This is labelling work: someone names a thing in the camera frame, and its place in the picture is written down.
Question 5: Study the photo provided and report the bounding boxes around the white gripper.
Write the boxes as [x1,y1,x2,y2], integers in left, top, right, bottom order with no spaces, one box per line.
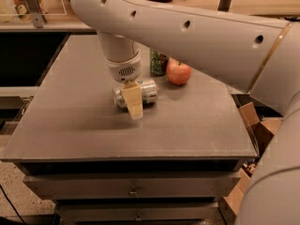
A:
[106,52,143,120]

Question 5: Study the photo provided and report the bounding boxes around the white 7up soda can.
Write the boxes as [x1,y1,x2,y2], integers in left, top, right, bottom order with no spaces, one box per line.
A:
[112,79,158,109]

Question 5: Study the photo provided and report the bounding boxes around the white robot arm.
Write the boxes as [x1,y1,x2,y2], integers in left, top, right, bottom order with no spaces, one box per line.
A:
[71,0,300,225]

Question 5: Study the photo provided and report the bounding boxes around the green soda can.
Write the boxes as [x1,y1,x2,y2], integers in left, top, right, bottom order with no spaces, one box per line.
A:
[150,50,169,76]

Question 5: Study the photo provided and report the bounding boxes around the red apple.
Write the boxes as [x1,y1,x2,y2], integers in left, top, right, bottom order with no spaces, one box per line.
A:
[166,59,191,85]

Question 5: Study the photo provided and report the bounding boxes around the grey drawer cabinet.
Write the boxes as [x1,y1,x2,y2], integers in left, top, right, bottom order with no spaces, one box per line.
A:
[2,35,256,225]

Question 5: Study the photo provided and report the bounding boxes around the upper drawer knob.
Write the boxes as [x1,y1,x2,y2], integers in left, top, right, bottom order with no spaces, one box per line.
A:
[128,186,139,197]

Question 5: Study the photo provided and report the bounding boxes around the cardboard box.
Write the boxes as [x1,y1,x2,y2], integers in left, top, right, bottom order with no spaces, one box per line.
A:
[221,102,282,218]

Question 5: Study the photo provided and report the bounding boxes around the colourful snack package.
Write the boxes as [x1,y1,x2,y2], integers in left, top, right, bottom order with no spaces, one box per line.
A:
[5,0,48,17]

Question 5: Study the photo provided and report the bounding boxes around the snack bags in box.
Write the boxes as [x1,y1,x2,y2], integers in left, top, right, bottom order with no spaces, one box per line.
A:
[243,162,257,176]

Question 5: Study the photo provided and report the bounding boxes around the left metal bracket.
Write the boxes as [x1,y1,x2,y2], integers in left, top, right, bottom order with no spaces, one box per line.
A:
[25,0,46,28]

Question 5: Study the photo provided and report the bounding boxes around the black floor cable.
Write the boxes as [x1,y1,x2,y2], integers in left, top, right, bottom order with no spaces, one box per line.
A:
[0,185,27,225]

